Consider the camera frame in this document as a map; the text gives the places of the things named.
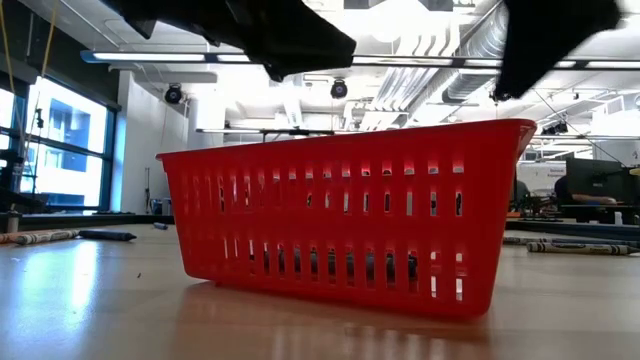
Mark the black ceiling spotlight cluster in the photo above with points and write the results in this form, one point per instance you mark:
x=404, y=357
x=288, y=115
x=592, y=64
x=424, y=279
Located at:
x=555, y=128

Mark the small grey cylinder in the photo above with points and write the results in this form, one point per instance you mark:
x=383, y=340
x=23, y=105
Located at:
x=12, y=222

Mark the white ceiling conduit bundle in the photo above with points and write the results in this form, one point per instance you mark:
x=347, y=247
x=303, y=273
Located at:
x=410, y=95

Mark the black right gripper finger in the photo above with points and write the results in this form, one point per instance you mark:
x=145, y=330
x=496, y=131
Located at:
x=550, y=35

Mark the red plastic basket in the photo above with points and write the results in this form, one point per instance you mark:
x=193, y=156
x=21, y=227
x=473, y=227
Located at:
x=325, y=225

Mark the dark blue crayon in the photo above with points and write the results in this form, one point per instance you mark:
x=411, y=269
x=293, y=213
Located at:
x=600, y=242
x=160, y=226
x=107, y=235

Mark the black computer monitor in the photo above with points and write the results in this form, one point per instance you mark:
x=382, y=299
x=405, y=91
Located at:
x=595, y=175

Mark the silver round ceiling duct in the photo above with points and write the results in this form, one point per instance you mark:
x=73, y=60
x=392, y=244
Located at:
x=470, y=85

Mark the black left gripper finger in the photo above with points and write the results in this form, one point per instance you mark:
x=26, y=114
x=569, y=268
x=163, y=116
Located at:
x=300, y=40

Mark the large window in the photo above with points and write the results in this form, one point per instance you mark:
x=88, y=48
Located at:
x=65, y=150

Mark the person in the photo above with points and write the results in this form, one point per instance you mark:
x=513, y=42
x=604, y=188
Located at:
x=565, y=192
x=520, y=192

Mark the black equipment stand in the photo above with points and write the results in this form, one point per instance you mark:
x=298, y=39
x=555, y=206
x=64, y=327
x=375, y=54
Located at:
x=20, y=195

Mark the small white bottle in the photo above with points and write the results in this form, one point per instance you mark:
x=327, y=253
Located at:
x=618, y=218

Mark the overhead LED light bar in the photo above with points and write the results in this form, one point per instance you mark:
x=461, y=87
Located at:
x=150, y=56

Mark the black aluminium rig frame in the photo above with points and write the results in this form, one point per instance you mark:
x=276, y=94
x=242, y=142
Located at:
x=75, y=220

